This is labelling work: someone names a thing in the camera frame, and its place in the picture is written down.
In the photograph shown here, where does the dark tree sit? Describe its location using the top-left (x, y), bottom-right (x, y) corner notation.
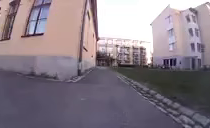
top-left (96, 51), bottom-right (115, 67)

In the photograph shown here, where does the white multi-storey building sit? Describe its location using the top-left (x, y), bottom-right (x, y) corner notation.
top-left (96, 37), bottom-right (153, 68)

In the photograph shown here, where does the grey asphalt path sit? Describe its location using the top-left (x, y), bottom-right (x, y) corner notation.
top-left (0, 65), bottom-right (185, 128)

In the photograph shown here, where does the beige building with arched windows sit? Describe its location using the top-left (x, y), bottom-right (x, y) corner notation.
top-left (0, 0), bottom-right (100, 82)

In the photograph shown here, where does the pale cobblestone kerb strip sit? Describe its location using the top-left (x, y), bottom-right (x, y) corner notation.
top-left (116, 73), bottom-right (210, 128)

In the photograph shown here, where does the grass patch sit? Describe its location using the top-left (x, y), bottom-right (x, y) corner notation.
top-left (111, 66), bottom-right (210, 122)

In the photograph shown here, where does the pink apartment building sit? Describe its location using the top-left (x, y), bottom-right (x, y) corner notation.
top-left (150, 1), bottom-right (210, 71)

